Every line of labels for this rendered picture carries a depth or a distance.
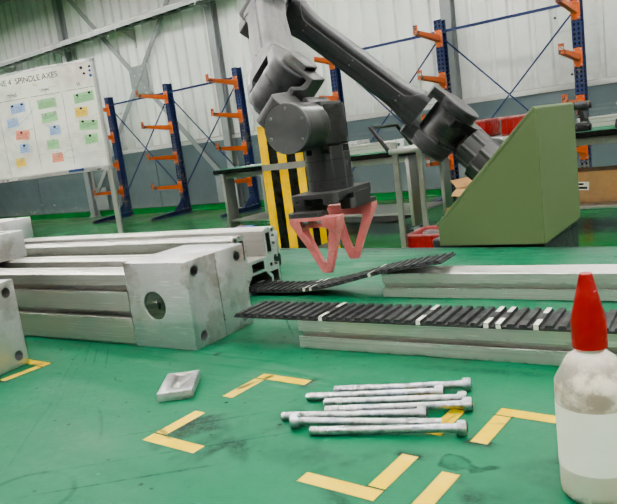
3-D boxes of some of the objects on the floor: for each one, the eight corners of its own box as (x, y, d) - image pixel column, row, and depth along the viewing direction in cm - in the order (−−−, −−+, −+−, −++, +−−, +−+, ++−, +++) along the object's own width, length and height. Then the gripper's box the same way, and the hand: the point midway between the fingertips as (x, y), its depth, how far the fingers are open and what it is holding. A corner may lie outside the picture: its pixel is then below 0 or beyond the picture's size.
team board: (-15, 284, 652) (-58, 81, 619) (20, 272, 699) (-18, 83, 666) (117, 274, 606) (78, 55, 573) (146, 262, 653) (110, 59, 620)
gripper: (326, 145, 76) (344, 276, 79) (370, 137, 86) (384, 253, 89) (276, 152, 80) (295, 277, 82) (324, 143, 90) (339, 255, 93)
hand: (341, 258), depth 86 cm, fingers open, 8 cm apart
